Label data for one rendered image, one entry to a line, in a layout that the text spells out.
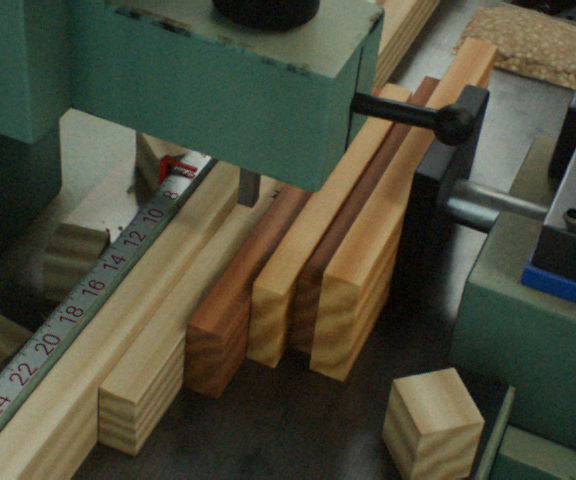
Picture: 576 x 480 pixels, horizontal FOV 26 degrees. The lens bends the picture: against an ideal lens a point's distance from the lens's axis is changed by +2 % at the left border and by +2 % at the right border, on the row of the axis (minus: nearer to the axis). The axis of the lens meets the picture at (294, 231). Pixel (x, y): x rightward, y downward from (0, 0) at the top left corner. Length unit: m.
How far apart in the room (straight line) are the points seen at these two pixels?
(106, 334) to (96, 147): 0.36
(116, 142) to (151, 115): 0.33
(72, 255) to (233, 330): 0.21
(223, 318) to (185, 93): 0.11
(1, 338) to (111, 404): 0.16
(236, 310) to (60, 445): 0.11
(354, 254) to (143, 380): 0.12
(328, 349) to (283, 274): 0.05
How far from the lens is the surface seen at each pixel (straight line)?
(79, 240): 0.80
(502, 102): 0.86
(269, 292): 0.61
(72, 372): 0.58
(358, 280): 0.60
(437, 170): 0.63
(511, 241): 0.66
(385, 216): 0.64
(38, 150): 0.84
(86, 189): 0.90
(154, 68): 0.60
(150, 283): 0.62
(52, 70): 0.61
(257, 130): 0.59
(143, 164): 0.90
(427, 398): 0.59
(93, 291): 0.60
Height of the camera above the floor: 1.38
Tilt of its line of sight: 42 degrees down
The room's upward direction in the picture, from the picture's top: 7 degrees clockwise
